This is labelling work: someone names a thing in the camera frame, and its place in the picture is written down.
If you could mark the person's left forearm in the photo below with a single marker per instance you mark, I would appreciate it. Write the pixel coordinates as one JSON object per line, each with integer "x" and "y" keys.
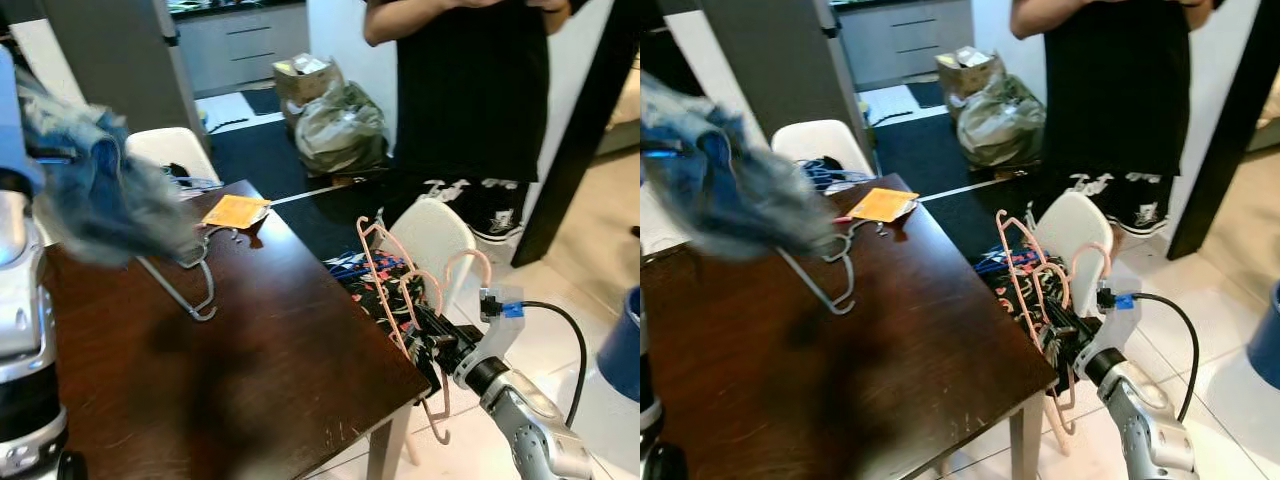
{"x": 1205, "y": 5}
{"x": 550, "y": 6}

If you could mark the grey green plastic bag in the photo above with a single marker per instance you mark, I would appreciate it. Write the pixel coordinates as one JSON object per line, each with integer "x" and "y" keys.
{"x": 1000, "y": 125}
{"x": 345, "y": 130}

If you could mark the blue bin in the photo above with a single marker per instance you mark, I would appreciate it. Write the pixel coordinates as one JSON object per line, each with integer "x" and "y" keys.
{"x": 1265, "y": 340}
{"x": 622, "y": 345}

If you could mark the brown cardboard box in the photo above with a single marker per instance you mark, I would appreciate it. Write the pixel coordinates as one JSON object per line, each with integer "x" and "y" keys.
{"x": 960, "y": 78}
{"x": 300, "y": 85}

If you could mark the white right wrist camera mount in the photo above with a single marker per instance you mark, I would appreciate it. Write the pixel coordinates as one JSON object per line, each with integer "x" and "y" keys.
{"x": 500, "y": 335}
{"x": 1118, "y": 325}

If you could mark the orange packet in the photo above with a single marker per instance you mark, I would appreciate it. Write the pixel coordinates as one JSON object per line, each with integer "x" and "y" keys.
{"x": 235, "y": 211}
{"x": 882, "y": 204}

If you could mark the blue denim garment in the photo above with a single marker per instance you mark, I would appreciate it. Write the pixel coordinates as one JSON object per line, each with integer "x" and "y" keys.
{"x": 110, "y": 190}
{"x": 740, "y": 180}

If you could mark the person's right forearm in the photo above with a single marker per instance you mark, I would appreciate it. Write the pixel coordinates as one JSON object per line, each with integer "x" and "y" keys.
{"x": 395, "y": 28}
{"x": 1040, "y": 22}

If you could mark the white plastic chair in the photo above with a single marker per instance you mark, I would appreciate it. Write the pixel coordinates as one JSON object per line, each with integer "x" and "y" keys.
{"x": 1075, "y": 225}
{"x": 170, "y": 148}
{"x": 820, "y": 140}
{"x": 430, "y": 235}

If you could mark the person in black clothes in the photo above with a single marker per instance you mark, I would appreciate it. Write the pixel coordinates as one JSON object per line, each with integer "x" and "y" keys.
{"x": 470, "y": 90}
{"x": 1115, "y": 90}

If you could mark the grey drawer cabinet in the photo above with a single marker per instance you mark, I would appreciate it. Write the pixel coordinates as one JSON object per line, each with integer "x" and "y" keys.
{"x": 240, "y": 50}
{"x": 900, "y": 45}

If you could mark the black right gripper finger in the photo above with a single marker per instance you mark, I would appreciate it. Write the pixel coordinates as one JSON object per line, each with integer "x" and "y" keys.
{"x": 1048, "y": 322}
{"x": 420, "y": 328}
{"x": 1060, "y": 314}
{"x": 435, "y": 318}

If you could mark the dark brown wooden table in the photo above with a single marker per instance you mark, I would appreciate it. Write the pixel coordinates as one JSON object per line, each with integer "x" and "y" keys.
{"x": 880, "y": 380}
{"x": 250, "y": 380}

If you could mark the black pillar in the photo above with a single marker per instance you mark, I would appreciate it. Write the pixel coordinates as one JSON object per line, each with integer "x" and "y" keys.
{"x": 575, "y": 130}
{"x": 1225, "y": 130}

